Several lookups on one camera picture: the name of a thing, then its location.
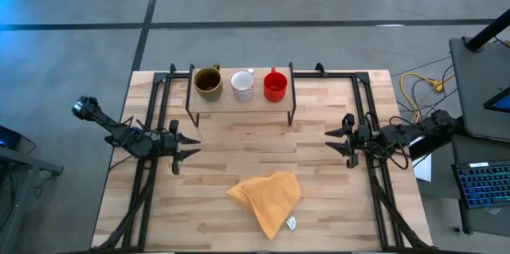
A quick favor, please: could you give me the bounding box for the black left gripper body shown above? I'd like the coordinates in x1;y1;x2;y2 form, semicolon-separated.
153;119;181;176

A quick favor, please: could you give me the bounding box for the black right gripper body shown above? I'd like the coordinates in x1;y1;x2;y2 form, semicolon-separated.
343;112;372;169

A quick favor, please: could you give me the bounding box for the olive green ceramic mug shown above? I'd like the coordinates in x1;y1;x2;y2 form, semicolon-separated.
193;62;224;102

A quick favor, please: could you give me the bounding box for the red ceramic mug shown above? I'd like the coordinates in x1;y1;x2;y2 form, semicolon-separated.
262;66;288;103

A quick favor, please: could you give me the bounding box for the white patterned ceramic mug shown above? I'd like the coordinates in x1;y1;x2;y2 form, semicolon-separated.
229;68;256;103

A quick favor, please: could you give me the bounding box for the wooden shelf with black legs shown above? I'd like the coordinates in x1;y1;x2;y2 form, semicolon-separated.
184;61;296;127

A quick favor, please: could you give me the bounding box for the white paper sheet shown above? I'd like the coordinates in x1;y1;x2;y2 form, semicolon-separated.
412;136;434;182

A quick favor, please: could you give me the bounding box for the yellow waffle cloth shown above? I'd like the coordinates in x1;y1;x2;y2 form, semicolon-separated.
226;170;303;241

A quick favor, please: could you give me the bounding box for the grey desk top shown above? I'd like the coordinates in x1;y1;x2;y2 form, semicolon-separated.
449;37;510;143

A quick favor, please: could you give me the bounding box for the backlit computer keyboard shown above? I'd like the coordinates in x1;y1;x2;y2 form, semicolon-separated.
451;160;510;210

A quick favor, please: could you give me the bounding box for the grey metal stand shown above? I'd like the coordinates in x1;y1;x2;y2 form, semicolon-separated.
0;146;65;254

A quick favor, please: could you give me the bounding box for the tablet screen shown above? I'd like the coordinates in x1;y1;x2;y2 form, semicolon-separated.
483;86;510;114

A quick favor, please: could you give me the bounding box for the grey cart under keyboard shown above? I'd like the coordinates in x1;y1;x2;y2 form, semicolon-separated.
449;134;510;239

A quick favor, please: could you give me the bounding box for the black device with blue light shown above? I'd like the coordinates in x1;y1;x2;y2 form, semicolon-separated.
0;125;24;150

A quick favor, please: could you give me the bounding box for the black slanted pole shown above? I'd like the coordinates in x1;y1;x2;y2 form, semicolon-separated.
465;9;510;52

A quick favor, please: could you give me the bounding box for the black metal table frame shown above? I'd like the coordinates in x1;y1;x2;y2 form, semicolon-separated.
93;62;431;252

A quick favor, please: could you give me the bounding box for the yellow cable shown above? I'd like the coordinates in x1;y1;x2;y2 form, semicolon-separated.
399;72;456;124

